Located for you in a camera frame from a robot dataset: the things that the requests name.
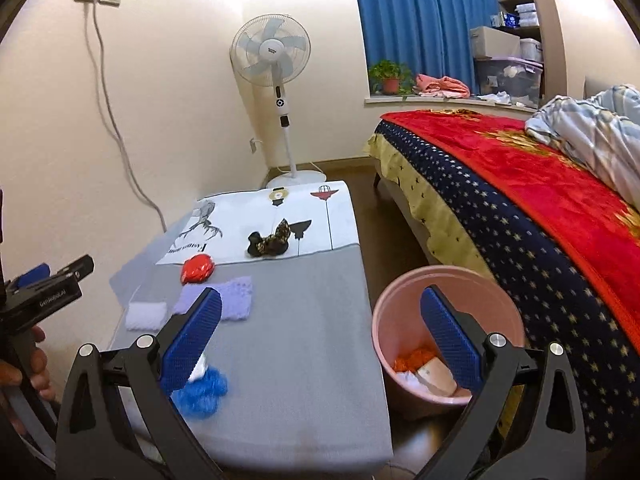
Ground stack of white packets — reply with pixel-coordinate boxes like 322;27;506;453
515;2;541;26

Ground pink plastic bin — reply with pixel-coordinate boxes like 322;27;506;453
372;266;526;422

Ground dark patterned cloth scrap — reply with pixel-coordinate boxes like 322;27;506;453
245;218;292;259

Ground white printed cloth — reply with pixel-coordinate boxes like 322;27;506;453
156;180;362;267

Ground white standing fan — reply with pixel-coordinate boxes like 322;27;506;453
230;14;327;188

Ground white tissue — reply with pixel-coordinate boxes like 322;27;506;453
189;352;211;381

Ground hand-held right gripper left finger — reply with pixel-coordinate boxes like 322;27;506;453
55;286;224;480

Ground pink folded clothes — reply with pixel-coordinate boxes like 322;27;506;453
414;74;471;99

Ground grey power cable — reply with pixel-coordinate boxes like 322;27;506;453
82;0;168;233

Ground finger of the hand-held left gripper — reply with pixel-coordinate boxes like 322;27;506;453
49;255;96;282
7;262;51;293

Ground red packet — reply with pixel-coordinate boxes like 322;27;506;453
181;254;215;284

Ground white window sill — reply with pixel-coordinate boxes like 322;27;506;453
364;94;538;113

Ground grey headboard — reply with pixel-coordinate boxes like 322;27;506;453
584;77;640;98

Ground striped blue duvet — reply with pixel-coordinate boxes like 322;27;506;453
524;85;640;211

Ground grey storage box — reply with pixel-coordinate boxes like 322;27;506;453
470;26;521;59

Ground potted green plant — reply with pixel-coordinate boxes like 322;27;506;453
368;60;416;96

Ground purple knitted cloth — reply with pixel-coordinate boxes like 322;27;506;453
172;277;254;322

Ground grey table cloth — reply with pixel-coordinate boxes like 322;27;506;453
107;180;393;471

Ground person's left hand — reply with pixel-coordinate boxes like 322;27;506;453
0;326;57;403

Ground wooden bookshelf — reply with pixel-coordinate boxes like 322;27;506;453
495;0;566;111

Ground yellow bed sheet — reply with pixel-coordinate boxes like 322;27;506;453
367;134;521;428

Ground clear storage bin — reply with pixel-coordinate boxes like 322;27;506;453
472;56;543;106

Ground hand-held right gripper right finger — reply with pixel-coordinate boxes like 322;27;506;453
419;285;587;480

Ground blue curtain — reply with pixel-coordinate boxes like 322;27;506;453
350;0;501;97

